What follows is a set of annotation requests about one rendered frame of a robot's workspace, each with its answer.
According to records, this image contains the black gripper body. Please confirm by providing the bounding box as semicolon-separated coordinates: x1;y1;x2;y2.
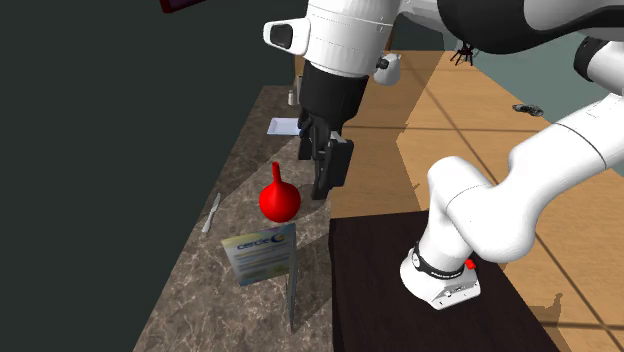
297;60;371;136

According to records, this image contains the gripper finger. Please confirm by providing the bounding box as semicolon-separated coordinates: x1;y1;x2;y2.
311;127;355;202
297;110;319;162

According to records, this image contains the white square plate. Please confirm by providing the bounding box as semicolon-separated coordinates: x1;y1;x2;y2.
265;116;303;137

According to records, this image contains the red round vase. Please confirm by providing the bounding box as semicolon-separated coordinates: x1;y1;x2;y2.
258;161;302;224

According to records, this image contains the pale printed flat box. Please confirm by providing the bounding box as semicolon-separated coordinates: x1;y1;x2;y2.
220;222;300;334

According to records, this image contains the white knife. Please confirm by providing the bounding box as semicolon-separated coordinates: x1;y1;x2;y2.
201;192;223;235

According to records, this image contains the dark robot stand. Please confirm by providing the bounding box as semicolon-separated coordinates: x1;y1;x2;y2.
328;210;562;352

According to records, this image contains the black tripod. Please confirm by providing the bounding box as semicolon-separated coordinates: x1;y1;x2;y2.
448;42;477;67

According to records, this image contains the small dark floor object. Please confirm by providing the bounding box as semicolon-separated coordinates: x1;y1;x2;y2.
511;102;545;118

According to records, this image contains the dark red wall picture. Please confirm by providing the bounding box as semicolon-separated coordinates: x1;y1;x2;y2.
159;0;206;15

